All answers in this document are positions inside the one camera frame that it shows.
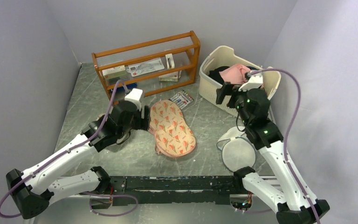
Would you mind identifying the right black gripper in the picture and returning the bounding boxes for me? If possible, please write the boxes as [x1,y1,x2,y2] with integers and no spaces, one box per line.
[216,81,255,126]

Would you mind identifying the pink bra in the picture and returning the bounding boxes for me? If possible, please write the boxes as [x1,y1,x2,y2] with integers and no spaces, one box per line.
[219,63,251,84]

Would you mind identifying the pink floral mesh laundry bag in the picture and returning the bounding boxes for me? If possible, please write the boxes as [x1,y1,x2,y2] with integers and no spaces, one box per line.
[149,100,196,158]

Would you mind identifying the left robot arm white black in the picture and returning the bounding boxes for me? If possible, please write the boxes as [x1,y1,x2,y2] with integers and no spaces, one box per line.
[6,100,150,219]

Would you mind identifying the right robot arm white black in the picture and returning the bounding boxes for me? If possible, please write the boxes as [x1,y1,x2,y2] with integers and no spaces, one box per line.
[216,82,330,224]

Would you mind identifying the cream plastic laundry basket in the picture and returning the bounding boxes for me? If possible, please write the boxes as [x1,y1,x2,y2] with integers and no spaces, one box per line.
[199,45,281,116]

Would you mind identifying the beige round mesh laundry bag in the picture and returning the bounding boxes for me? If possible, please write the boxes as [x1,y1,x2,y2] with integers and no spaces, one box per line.
[97,114,109,123]

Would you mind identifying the white round mesh laundry bag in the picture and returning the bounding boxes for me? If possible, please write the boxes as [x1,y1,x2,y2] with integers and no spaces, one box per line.
[216,127,256,172]

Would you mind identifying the black garment in basket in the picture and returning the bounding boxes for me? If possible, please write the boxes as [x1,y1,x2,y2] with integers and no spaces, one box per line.
[209,66,229,85]

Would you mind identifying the blue item on lower shelf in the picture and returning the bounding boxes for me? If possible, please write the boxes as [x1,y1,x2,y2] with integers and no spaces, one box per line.
[117,83,138,92]

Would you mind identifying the pack of coloured markers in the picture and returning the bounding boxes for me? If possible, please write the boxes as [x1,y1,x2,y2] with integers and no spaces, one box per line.
[169,90,194,109]

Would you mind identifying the white red box left shelf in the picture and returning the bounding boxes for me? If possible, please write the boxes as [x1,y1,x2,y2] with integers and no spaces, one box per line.
[102,65,129,86]

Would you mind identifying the white box on shelf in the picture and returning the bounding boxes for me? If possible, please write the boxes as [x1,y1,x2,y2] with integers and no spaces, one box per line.
[158,71,181,82]

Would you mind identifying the orange wooden shelf rack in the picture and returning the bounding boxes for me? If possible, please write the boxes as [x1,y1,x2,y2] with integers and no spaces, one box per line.
[92,31,201,98]

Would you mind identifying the white paper sheet on shelf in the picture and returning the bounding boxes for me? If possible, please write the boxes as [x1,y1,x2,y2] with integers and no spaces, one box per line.
[126,58,165,77]

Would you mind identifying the white upright item on shelf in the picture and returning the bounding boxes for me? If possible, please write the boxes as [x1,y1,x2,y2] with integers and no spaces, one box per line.
[165,53,175,69]

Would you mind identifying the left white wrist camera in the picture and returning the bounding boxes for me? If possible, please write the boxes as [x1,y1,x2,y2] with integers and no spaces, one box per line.
[124,88,145,111]

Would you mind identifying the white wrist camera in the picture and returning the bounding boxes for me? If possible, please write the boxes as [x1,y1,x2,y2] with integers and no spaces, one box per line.
[124,88,145,111]
[238,73,263,92]

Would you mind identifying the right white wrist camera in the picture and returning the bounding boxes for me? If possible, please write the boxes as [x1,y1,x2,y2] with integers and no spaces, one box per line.
[238,73,263,92]

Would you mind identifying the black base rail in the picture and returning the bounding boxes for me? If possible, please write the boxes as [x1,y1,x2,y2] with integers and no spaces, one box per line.
[79,175,254,207]

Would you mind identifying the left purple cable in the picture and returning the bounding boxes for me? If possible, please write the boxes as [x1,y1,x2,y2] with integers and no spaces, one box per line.
[0,79,139,218]

